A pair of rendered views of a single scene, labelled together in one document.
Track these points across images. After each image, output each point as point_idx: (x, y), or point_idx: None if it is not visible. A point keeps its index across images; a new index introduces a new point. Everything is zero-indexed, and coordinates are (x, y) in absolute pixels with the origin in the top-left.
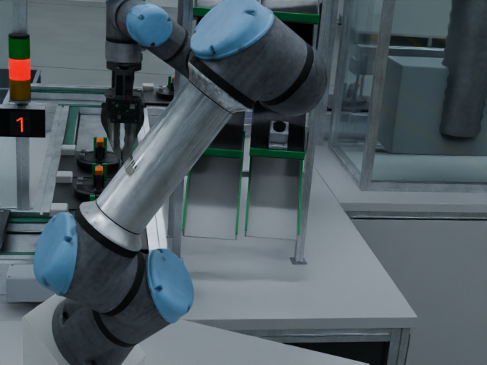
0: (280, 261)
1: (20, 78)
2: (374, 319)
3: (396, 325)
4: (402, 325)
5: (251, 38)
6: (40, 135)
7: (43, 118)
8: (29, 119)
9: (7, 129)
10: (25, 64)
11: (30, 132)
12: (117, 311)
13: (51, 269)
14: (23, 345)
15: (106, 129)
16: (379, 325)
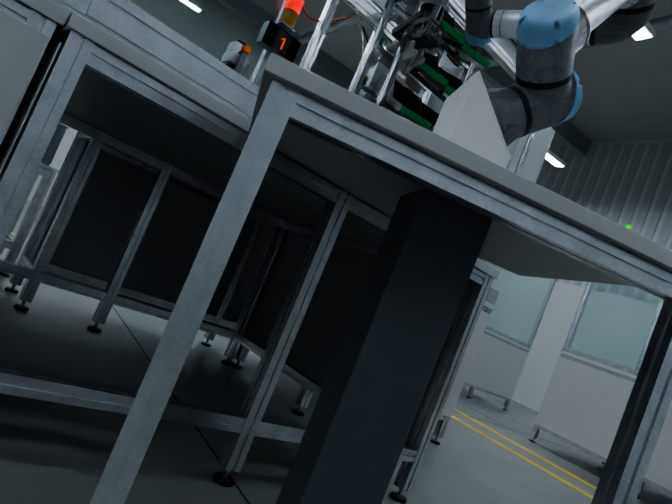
0: None
1: (297, 10)
2: (483, 262)
3: (490, 273)
4: (493, 274)
5: None
6: (290, 59)
7: (297, 48)
8: (289, 43)
9: (272, 41)
10: (303, 2)
11: (285, 53)
12: (560, 84)
13: (568, 15)
14: (468, 95)
15: (404, 47)
16: (484, 269)
